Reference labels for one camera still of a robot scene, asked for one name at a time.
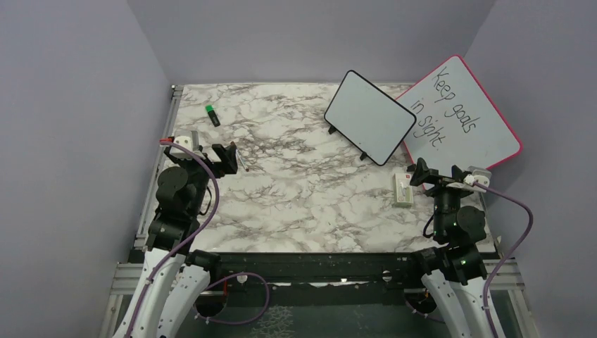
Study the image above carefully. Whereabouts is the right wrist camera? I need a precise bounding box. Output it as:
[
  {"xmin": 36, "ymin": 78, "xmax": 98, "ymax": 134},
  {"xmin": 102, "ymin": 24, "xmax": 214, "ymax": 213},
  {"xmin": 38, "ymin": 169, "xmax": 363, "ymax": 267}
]
[{"xmin": 463, "ymin": 166, "xmax": 492, "ymax": 187}]

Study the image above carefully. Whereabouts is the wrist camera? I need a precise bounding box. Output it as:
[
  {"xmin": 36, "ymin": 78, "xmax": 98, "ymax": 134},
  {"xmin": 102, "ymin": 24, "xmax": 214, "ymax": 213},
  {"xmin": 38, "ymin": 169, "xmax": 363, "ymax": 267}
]
[
  {"xmin": 463, "ymin": 166, "xmax": 492, "ymax": 187},
  {"xmin": 170, "ymin": 130, "xmax": 203, "ymax": 159}
]

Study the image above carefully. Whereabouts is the red whiteboard marker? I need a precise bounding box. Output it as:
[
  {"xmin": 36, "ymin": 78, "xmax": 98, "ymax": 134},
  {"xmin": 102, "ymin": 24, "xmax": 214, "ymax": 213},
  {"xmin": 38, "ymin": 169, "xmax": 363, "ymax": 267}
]
[{"xmin": 236, "ymin": 149, "xmax": 249, "ymax": 172}]

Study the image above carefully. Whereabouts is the aluminium frame rail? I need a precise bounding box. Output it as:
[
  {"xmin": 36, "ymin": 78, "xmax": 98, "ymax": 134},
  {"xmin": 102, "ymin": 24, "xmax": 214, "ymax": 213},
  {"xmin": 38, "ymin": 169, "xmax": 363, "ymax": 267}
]
[{"xmin": 98, "ymin": 84, "xmax": 184, "ymax": 337}]

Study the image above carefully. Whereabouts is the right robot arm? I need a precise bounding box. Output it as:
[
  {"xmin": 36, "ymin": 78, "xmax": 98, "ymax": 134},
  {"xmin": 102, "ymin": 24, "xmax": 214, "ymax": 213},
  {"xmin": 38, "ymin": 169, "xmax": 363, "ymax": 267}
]
[{"xmin": 406, "ymin": 158, "xmax": 504, "ymax": 337}]

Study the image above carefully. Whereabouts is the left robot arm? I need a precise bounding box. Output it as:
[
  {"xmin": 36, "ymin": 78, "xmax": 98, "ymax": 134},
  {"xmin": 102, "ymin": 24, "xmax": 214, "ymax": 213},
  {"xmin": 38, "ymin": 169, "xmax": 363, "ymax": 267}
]
[{"xmin": 114, "ymin": 137, "xmax": 238, "ymax": 337}]

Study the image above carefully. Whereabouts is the white whiteboard eraser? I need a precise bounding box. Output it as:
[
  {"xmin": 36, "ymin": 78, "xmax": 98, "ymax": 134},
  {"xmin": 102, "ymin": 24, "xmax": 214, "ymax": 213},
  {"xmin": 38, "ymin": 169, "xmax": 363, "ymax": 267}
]
[{"xmin": 392, "ymin": 173, "xmax": 414, "ymax": 208}]

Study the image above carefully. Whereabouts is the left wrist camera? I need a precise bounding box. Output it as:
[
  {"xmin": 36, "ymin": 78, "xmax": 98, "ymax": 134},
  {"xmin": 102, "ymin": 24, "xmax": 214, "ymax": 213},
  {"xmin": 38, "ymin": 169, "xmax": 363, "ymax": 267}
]
[{"xmin": 170, "ymin": 130, "xmax": 203, "ymax": 159}]

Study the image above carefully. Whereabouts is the green highlighter pen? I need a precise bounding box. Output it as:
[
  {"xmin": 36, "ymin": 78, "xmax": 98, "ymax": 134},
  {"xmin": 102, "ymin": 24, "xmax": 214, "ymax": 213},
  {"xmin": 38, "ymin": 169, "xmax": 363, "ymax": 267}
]
[{"xmin": 205, "ymin": 105, "xmax": 221, "ymax": 127}]

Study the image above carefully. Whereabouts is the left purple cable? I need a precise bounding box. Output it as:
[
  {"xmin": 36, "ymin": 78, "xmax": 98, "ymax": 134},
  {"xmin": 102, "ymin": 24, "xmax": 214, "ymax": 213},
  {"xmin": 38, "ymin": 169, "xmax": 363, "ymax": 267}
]
[{"xmin": 123, "ymin": 139, "xmax": 272, "ymax": 338}]

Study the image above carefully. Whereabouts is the pink framed written whiteboard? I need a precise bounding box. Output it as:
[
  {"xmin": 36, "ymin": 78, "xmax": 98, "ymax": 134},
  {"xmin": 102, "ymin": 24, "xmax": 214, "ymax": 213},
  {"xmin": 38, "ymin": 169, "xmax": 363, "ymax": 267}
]
[{"xmin": 396, "ymin": 55, "xmax": 523, "ymax": 175}]

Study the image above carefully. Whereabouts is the black framed small whiteboard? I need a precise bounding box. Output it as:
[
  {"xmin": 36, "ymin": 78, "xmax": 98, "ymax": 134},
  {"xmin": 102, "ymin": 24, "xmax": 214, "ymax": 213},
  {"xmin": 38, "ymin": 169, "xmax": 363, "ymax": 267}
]
[{"xmin": 323, "ymin": 70, "xmax": 417, "ymax": 166}]

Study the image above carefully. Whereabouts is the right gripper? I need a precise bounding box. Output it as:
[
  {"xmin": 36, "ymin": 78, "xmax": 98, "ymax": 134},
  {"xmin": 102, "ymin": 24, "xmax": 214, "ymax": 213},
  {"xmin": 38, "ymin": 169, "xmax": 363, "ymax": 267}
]
[{"xmin": 410, "ymin": 156, "xmax": 472, "ymax": 239}]

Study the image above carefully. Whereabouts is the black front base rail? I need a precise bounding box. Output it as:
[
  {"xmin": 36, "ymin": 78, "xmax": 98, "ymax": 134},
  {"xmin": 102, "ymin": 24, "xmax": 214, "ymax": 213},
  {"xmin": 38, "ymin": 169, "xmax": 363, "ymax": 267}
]
[{"xmin": 194, "ymin": 252, "xmax": 424, "ymax": 308}]

